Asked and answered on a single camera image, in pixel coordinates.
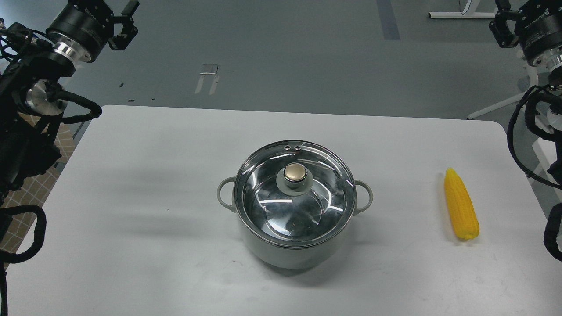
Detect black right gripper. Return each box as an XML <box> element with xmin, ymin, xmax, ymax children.
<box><xmin>489</xmin><ymin>0</ymin><xmax>562</xmax><ymax>66</ymax></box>

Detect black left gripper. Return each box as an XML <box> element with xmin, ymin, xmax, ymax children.
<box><xmin>46</xmin><ymin>0</ymin><xmax>139</xmax><ymax>63</ymax></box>

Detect yellow corn cob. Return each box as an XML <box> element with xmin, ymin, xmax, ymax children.
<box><xmin>443</xmin><ymin>168</ymin><xmax>480</xmax><ymax>241</ymax></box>

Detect glass pot lid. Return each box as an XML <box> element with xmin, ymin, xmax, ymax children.
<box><xmin>233</xmin><ymin>140</ymin><xmax>358</xmax><ymax>248</ymax></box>

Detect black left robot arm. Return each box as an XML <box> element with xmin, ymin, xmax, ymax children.
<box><xmin>0</xmin><ymin>0</ymin><xmax>139</xmax><ymax>202</ymax></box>

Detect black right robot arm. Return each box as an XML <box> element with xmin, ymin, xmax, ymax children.
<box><xmin>489</xmin><ymin>0</ymin><xmax>562</xmax><ymax>190</ymax></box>

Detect grey pot with steel rim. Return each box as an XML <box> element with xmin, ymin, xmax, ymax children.
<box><xmin>217</xmin><ymin>140</ymin><xmax>374</xmax><ymax>269</ymax></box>

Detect white floor bar base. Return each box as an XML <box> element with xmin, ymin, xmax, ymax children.
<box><xmin>427</xmin><ymin>0</ymin><xmax>498</xmax><ymax>19</ymax></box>

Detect checkered brown cloth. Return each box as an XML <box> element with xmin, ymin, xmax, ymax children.
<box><xmin>0</xmin><ymin>124</ymin><xmax>76</xmax><ymax>253</ymax></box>

